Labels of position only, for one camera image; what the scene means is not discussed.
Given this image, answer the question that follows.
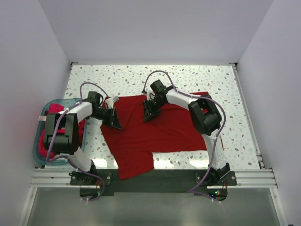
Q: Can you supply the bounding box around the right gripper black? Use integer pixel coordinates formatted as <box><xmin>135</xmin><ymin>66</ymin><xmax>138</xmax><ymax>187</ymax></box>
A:
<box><xmin>143</xmin><ymin>97</ymin><xmax>166</xmax><ymax>122</ymax></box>

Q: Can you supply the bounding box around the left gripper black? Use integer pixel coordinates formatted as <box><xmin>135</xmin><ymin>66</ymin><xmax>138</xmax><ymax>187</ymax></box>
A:
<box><xmin>89</xmin><ymin>106</ymin><xmax>122</xmax><ymax>129</ymax></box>

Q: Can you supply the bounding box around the dark red t-shirt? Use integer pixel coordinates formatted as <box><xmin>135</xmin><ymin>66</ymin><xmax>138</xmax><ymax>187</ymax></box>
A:
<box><xmin>100</xmin><ymin>95</ymin><xmax>206</xmax><ymax>180</ymax></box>

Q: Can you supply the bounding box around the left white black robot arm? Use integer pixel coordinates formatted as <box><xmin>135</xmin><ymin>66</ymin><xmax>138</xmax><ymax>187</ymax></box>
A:
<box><xmin>43</xmin><ymin>91</ymin><xmax>122</xmax><ymax>185</ymax></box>

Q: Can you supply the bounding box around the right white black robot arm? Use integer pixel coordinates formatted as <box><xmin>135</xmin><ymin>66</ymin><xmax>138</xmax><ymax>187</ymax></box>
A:
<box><xmin>142</xmin><ymin>80</ymin><xmax>230</xmax><ymax>185</ymax></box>

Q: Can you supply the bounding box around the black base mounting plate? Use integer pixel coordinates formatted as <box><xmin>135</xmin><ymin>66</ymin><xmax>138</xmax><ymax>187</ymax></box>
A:
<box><xmin>69</xmin><ymin>169</ymin><xmax>237</xmax><ymax>201</ymax></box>

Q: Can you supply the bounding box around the pink t-shirt in basket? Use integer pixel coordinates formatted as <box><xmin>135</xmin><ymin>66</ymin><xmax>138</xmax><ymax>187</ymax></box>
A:
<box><xmin>33</xmin><ymin>98</ymin><xmax>86</xmax><ymax>162</ymax></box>

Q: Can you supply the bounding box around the teal plastic laundry basket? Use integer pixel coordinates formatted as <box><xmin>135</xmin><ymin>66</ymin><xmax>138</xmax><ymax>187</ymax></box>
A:
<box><xmin>32</xmin><ymin>98</ymin><xmax>87</xmax><ymax>166</ymax></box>

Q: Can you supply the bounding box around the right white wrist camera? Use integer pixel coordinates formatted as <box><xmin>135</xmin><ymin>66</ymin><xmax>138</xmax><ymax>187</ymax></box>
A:
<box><xmin>146</xmin><ymin>90</ymin><xmax>155</xmax><ymax>100</ymax></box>

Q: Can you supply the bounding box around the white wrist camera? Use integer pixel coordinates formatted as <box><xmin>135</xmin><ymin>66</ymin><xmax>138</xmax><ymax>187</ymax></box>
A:
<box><xmin>146</xmin><ymin>90</ymin><xmax>155</xmax><ymax>100</ymax></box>
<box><xmin>105</xmin><ymin>96</ymin><xmax>119</xmax><ymax>109</ymax></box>

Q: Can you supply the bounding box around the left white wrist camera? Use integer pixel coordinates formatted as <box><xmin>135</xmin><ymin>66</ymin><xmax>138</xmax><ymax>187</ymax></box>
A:
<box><xmin>105</xmin><ymin>96</ymin><xmax>119</xmax><ymax>109</ymax></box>

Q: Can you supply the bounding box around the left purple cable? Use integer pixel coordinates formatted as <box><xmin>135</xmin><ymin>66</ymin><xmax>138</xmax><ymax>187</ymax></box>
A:
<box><xmin>45</xmin><ymin>82</ymin><xmax>111</xmax><ymax>202</ymax></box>

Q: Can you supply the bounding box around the aluminium frame rail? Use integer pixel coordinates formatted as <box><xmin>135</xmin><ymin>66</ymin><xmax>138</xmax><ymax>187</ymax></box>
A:
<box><xmin>30</xmin><ymin>169</ymin><xmax>277</xmax><ymax>188</ymax></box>

